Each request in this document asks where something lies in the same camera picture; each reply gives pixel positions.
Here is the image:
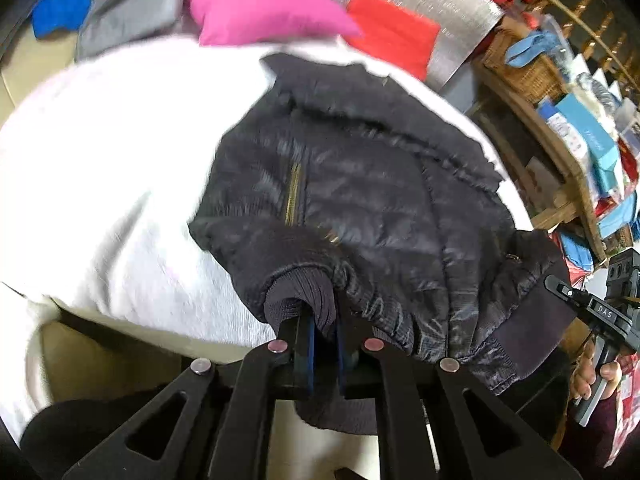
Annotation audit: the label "person's maroon clothing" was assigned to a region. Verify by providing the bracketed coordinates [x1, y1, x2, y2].
[565, 385, 631, 480]

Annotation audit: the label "red-orange pillow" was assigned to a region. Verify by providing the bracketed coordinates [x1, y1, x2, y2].
[345, 0, 441, 81]

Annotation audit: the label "wooden stair railing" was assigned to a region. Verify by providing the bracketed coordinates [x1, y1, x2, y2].
[520, 0, 640, 91]

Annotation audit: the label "black puffer jacket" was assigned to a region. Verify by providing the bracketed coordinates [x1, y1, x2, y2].
[189, 52, 578, 433]

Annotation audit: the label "pink pillow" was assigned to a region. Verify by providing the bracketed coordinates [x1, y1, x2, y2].
[185, 0, 363, 47]

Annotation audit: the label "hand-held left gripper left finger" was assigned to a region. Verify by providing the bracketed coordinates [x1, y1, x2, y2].
[62, 317, 317, 480]

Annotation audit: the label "light blue cardboard box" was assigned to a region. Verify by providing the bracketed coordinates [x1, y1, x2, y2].
[555, 92, 618, 171]

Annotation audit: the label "blue jacket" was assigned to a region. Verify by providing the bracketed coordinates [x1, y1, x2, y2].
[32, 0, 93, 38]

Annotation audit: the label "light blue cloth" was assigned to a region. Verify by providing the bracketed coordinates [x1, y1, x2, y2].
[505, 30, 561, 68]

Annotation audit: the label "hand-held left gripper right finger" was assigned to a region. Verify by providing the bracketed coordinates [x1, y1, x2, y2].
[336, 317, 583, 480]

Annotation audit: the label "white fleece blanket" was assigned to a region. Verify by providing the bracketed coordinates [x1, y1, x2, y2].
[0, 35, 536, 446]

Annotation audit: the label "folded blue cloth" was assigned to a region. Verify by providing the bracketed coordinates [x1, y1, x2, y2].
[560, 232, 597, 272]

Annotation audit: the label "person's right hand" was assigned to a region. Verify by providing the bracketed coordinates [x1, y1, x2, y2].
[570, 352, 625, 408]

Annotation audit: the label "patterned tissue pack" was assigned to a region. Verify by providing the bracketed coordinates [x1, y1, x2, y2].
[542, 107, 588, 161]

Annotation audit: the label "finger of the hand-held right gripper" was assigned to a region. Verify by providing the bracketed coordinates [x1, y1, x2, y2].
[544, 274, 591, 311]

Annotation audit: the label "wicker basket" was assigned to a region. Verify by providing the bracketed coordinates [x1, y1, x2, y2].
[480, 25, 566, 103]

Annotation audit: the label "silver foil insulation mat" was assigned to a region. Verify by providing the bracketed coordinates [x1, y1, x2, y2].
[270, 0, 503, 93]

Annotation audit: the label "grey garment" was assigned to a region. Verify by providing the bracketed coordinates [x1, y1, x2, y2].
[75, 0, 201, 61]

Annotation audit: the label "cluttered wooden shelf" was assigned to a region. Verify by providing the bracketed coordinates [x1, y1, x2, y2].
[470, 67, 608, 261]

